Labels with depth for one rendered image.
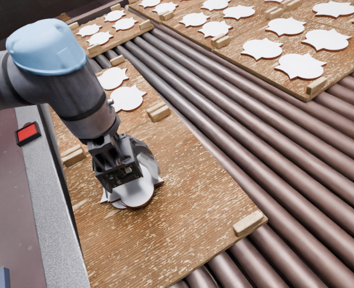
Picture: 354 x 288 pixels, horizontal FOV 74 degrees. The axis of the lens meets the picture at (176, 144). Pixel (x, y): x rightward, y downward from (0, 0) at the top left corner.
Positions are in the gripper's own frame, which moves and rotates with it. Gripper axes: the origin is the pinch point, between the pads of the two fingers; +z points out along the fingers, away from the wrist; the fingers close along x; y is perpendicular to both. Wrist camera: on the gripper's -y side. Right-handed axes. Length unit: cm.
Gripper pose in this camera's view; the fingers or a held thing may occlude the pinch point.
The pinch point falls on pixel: (134, 179)
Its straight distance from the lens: 56.2
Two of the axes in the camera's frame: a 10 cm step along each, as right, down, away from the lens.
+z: 2.0, 6.4, 7.4
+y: 3.1, 6.8, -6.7
